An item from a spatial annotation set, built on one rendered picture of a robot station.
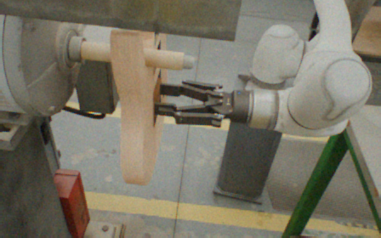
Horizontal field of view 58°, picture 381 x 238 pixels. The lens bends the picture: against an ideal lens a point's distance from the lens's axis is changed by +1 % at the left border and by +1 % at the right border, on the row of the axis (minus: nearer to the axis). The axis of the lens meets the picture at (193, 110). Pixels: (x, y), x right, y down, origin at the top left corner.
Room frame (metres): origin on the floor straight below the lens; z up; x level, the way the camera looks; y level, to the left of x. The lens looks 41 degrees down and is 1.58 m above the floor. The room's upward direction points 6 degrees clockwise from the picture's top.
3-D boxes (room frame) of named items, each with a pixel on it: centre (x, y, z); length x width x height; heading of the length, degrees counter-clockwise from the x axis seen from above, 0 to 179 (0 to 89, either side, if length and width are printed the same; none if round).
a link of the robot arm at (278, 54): (1.26, -0.32, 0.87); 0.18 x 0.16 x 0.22; 81
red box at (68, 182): (0.69, 0.50, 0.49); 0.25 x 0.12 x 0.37; 89
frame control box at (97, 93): (0.77, 0.34, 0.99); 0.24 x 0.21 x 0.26; 89
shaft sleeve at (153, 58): (0.52, 0.12, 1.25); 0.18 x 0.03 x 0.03; 89
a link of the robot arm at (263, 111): (0.59, -0.15, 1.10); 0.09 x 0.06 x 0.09; 179
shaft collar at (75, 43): (0.52, 0.22, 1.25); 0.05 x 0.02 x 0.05; 179
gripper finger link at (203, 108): (0.57, -0.01, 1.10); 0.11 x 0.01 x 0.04; 110
